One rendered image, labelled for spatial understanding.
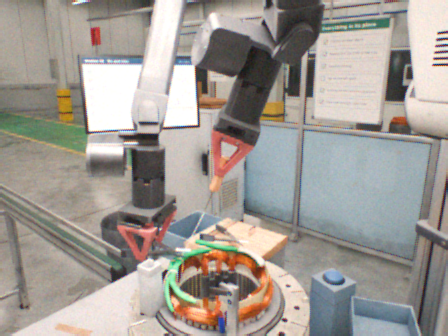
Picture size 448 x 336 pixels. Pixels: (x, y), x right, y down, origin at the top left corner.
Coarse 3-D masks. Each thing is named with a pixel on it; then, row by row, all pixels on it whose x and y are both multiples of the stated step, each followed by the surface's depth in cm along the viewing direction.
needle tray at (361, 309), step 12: (360, 300) 66; (372, 300) 66; (360, 312) 67; (372, 312) 66; (384, 312) 65; (396, 312) 65; (408, 312) 64; (360, 324) 65; (372, 324) 65; (384, 324) 65; (396, 324) 65; (408, 324) 64
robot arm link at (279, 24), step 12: (264, 0) 45; (276, 0) 40; (288, 0) 39; (300, 0) 39; (312, 0) 40; (264, 12) 46; (276, 12) 40; (288, 12) 40; (300, 12) 40; (312, 12) 41; (276, 24) 41; (288, 24) 41; (312, 24) 42; (276, 36) 42
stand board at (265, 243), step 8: (232, 224) 99; (240, 224) 99; (248, 224) 99; (208, 232) 94; (232, 232) 94; (240, 232) 94; (256, 232) 94; (264, 232) 94; (272, 232) 94; (192, 240) 89; (248, 240) 89; (256, 240) 89; (264, 240) 89; (272, 240) 89; (280, 240) 89; (192, 248) 87; (248, 248) 85; (256, 248) 85; (264, 248) 85; (272, 248) 85; (280, 248) 89; (264, 256) 82
